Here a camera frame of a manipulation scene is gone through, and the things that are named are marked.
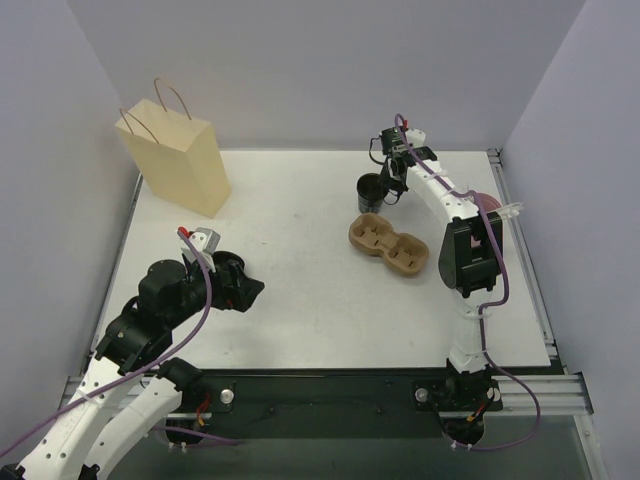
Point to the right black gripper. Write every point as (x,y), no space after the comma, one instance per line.
(388,176)

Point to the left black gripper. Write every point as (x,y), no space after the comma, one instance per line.
(235,282)

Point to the dark translucent cup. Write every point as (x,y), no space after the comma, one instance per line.
(371,193)

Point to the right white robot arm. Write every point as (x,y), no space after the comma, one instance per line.
(470,262)

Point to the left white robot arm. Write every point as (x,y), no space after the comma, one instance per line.
(135,377)

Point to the stack of black cup lids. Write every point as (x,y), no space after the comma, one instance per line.
(228,264)

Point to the brown cardboard cup carrier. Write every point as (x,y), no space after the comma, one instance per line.
(402,253)

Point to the pink cylindrical utensil holder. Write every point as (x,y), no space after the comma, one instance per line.
(486,202)

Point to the white plastic cutlery piece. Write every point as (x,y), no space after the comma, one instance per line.
(509,211)

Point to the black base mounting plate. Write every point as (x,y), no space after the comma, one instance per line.
(324,422)

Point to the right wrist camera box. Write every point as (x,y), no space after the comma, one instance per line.
(391,141)

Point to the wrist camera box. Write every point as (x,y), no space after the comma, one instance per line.
(205,240)
(391,141)

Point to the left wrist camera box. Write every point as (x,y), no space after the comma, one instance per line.
(205,240)

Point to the beige paper bag with handles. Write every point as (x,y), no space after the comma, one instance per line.
(176,153)

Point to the aluminium frame rail front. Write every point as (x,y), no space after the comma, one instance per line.
(563,395)

